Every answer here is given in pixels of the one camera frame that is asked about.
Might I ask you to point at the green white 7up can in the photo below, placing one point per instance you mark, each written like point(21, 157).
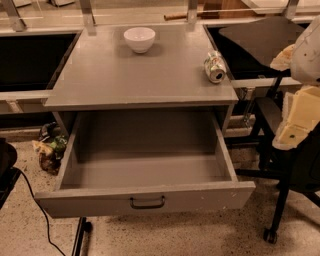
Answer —
point(214, 67)

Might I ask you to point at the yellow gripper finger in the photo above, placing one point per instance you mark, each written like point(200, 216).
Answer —
point(282, 61)
point(300, 115)

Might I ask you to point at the open grey top drawer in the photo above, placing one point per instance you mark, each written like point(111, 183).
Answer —
point(115, 155)

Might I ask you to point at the black object at left edge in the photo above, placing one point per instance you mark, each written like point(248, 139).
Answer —
point(8, 173)

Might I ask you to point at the black stand leg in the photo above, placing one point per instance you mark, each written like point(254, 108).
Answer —
point(84, 226)

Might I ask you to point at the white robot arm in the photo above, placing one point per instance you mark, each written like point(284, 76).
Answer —
point(305, 62)

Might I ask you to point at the black office chair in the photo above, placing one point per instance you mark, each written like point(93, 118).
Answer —
point(290, 150)

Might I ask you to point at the white ceramic bowl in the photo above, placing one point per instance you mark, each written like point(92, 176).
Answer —
point(139, 39)

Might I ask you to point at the black drawer handle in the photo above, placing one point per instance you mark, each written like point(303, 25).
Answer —
point(147, 204)

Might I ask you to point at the crumpled snack bags pile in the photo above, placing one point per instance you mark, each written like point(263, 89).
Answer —
point(50, 148)

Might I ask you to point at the grey cabinet with top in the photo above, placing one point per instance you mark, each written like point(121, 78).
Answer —
point(102, 72)

